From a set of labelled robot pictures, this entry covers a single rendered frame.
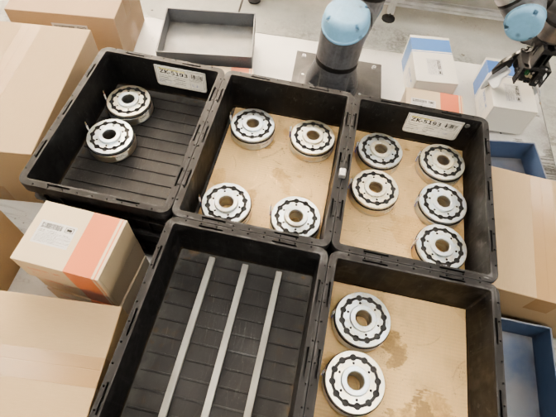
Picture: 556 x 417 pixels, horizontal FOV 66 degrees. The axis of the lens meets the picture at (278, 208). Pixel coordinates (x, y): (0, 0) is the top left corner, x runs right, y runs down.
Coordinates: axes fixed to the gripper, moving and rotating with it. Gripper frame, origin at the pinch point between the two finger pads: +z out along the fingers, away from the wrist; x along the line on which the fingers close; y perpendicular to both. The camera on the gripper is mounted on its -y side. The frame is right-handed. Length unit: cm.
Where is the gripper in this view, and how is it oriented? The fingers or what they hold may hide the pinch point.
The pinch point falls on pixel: (505, 90)
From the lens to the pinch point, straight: 143.5
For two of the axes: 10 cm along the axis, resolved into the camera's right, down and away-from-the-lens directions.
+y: -1.5, 8.5, -5.1
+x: 9.9, 1.5, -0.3
